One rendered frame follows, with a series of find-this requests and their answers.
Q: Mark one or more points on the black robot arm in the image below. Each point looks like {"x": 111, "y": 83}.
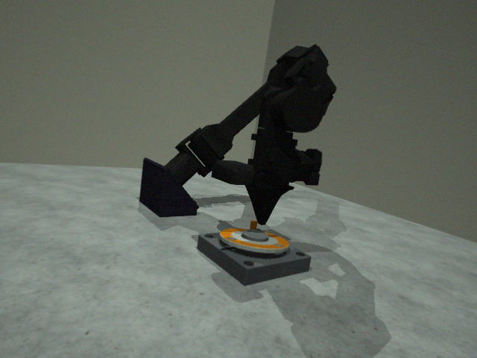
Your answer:
{"x": 294, "y": 98}

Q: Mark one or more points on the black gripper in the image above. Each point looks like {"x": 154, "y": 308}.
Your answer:
{"x": 265, "y": 187}

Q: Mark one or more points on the orange round plate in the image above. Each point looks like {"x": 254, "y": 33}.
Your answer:
{"x": 233, "y": 237}

